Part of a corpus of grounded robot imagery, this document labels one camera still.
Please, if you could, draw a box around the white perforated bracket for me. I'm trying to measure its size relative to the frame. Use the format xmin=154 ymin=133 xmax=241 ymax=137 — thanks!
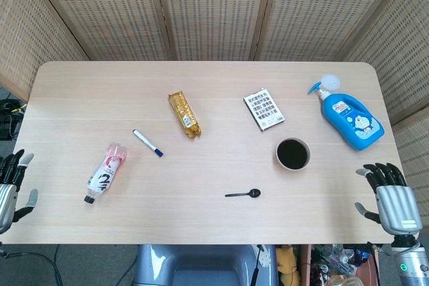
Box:
xmin=256 ymin=244 xmax=271 ymax=269

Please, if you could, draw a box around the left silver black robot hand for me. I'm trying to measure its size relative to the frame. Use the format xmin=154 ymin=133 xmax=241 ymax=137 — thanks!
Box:
xmin=0 ymin=149 xmax=39 ymax=235

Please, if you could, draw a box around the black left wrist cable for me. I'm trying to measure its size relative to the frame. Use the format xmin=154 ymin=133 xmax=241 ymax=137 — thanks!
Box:
xmin=0 ymin=248 xmax=65 ymax=286

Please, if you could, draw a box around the blue pump detergent bottle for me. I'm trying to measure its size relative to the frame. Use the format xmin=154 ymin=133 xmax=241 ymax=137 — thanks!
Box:
xmin=307 ymin=74 xmax=385 ymax=151

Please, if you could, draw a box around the woven bamboo folding screen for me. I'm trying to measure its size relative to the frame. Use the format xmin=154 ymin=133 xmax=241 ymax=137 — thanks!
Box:
xmin=0 ymin=0 xmax=429 ymax=206

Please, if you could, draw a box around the white cup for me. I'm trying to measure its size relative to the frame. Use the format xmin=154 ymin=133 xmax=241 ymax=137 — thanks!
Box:
xmin=275 ymin=137 xmax=312 ymax=171

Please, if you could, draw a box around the wooden box of clutter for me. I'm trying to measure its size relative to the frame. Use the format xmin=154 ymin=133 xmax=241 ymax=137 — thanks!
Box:
xmin=300 ymin=244 xmax=383 ymax=286

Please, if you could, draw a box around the black plastic spoon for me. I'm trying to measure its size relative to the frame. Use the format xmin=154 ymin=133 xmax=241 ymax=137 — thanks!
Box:
xmin=225 ymin=188 xmax=262 ymax=198

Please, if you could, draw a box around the black equipment with cables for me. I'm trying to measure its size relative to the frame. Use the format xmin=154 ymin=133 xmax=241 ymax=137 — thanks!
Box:
xmin=0 ymin=96 xmax=27 ymax=141

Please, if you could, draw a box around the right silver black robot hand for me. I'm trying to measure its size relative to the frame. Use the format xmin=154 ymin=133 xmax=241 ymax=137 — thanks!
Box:
xmin=354 ymin=162 xmax=423 ymax=236

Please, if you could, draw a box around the printed card box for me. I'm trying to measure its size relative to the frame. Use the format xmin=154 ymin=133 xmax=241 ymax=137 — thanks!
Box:
xmin=243 ymin=87 xmax=287 ymax=132

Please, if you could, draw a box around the grey robot torso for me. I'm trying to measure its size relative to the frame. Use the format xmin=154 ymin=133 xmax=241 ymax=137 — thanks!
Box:
xmin=133 ymin=244 xmax=279 ymax=286

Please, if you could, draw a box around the plastic drink bottle red white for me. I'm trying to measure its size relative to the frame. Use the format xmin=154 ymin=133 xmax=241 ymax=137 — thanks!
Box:
xmin=82 ymin=142 xmax=129 ymax=204

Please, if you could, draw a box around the yellow plush toy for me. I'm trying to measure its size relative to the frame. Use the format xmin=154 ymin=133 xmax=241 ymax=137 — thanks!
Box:
xmin=277 ymin=244 xmax=302 ymax=286

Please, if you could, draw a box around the white marker with blue cap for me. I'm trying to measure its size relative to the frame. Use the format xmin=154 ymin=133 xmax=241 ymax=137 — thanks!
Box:
xmin=132 ymin=128 xmax=165 ymax=159

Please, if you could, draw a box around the gold foil snack package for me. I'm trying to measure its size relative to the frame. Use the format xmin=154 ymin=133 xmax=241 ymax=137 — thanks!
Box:
xmin=168 ymin=91 xmax=202 ymax=139

